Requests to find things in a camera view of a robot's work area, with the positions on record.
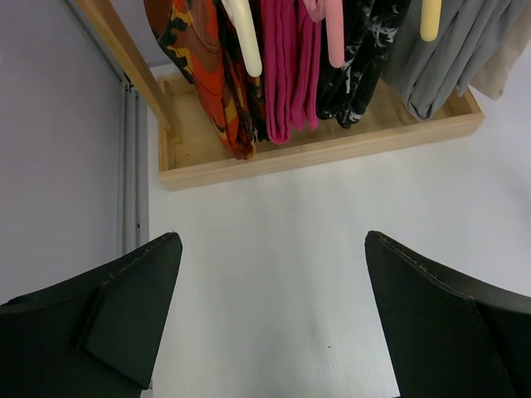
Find beige trousers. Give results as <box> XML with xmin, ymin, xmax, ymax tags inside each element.
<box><xmin>470</xmin><ymin>30</ymin><xmax>530</xmax><ymax>100</ymax></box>

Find magenta trousers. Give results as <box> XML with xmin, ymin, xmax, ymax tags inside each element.
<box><xmin>260</xmin><ymin>1</ymin><xmax>322</xmax><ymax>144</ymax></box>

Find pink plastic hanger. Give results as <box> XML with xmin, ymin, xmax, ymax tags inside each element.
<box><xmin>304</xmin><ymin>0</ymin><xmax>344</xmax><ymax>69</ymax></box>

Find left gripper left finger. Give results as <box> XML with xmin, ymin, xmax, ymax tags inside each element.
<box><xmin>1</xmin><ymin>232</ymin><xmax>183</xmax><ymax>397</ymax></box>

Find yellow plastic hanger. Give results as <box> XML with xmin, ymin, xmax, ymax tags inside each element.
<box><xmin>420</xmin><ymin>0</ymin><xmax>442</xmax><ymax>42</ymax></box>

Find cream plastic hanger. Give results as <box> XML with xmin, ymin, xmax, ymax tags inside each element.
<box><xmin>222</xmin><ymin>0</ymin><xmax>262</xmax><ymax>77</ymax></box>

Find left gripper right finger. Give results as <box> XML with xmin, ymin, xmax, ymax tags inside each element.
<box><xmin>364</xmin><ymin>231</ymin><xmax>530</xmax><ymax>397</ymax></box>

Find orange camouflage trousers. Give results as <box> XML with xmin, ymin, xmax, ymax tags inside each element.
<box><xmin>144</xmin><ymin>0</ymin><xmax>268</xmax><ymax>160</ymax></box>

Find grey trousers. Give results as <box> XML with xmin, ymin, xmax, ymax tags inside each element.
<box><xmin>382</xmin><ymin>0</ymin><xmax>529</xmax><ymax>120</ymax></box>

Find wooden clothes rack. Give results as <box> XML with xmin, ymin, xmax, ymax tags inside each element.
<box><xmin>78</xmin><ymin>1</ymin><xmax>485</xmax><ymax>191</ymax></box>

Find black white patterned trousers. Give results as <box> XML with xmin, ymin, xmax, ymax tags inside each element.
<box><xmin>316</xmin><ymin>0</ymin><xmax>411</xmax><ymax>129</ymax></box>

